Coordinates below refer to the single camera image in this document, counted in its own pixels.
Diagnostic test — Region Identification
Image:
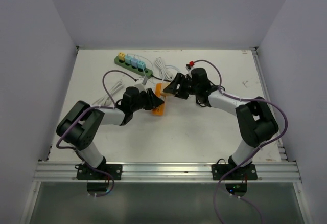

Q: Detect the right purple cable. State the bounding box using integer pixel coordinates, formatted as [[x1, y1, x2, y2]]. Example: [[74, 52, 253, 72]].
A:
[[213, 59, 289, 224]]

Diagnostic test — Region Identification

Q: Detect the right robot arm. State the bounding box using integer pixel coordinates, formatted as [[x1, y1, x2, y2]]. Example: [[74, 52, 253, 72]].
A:
[[162, 68, 279, 180]]

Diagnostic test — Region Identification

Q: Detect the green power strip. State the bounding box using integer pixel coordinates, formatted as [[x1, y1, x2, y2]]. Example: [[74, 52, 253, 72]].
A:
[[114, 56, 153, 79]]

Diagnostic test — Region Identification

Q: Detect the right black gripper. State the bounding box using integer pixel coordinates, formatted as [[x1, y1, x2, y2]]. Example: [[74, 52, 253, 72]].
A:
[[164, 73, 200, 100]]

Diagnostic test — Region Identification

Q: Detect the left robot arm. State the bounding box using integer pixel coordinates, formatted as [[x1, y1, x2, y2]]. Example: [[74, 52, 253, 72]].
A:
[[56, 87, 164, 180]]

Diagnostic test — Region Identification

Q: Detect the aluminium frame rail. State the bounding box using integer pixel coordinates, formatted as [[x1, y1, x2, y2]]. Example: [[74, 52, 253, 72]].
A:
[[33, 161, 301, 183]]

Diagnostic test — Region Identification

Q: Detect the orange power strip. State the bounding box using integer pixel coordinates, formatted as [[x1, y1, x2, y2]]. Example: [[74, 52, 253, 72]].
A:
[[152, 82, 169, 116]]

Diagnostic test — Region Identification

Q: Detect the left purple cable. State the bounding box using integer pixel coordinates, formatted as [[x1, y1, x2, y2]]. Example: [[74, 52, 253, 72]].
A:
[[56, 70, 140, 198]]

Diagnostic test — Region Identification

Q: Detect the yellow plug adapter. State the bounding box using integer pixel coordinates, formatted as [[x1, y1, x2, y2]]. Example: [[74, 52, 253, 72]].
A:
[[118, 52, 125, 61]]

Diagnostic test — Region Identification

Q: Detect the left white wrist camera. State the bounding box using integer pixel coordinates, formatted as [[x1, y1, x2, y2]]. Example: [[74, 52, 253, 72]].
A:
[[134, 76, 148, 92]]

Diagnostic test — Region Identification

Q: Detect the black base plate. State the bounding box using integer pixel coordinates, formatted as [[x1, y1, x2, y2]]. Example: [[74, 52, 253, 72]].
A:
[[74, 164, 123, 180], [211, 163, 258, 181]]

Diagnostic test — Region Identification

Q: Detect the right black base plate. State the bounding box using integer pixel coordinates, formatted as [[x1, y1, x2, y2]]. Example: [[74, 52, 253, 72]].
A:
[[211, 163, 258, 181]]

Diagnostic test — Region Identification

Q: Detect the thin light blue cable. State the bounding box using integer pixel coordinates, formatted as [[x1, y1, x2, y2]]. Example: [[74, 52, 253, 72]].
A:
[[126, 53, 179, 85]]

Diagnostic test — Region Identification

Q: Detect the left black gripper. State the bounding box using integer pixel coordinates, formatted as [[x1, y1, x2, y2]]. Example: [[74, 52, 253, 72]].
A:
[[130, 88, 163, 113]]

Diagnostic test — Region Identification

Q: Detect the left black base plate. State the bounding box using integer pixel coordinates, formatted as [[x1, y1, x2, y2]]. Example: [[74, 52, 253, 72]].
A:
[[74, 164, 123, 180]]

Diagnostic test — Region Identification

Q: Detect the teal plug adapter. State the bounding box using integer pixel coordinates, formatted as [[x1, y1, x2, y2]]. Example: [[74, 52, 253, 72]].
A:
[[124, 55, 132, 65], [137, 61, 146, 71]]

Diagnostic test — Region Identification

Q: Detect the purple cable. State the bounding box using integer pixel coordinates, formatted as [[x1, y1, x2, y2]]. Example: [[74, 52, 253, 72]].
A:
[[213, 59, 289, 224], [56, 70, 140, 198]]

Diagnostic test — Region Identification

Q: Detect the white bundled cable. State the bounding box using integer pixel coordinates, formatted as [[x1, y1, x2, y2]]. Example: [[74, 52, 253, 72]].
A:
[[155, 57, 179, 81]]

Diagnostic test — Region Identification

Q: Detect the light blue plug adapter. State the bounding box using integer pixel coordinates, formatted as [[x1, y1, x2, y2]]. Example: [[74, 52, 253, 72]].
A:
[[131, 58, 138, 68]]

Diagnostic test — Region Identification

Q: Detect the beige cube plug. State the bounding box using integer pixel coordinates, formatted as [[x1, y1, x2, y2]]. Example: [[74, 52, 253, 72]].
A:
[[160, 82, 174, 97]]

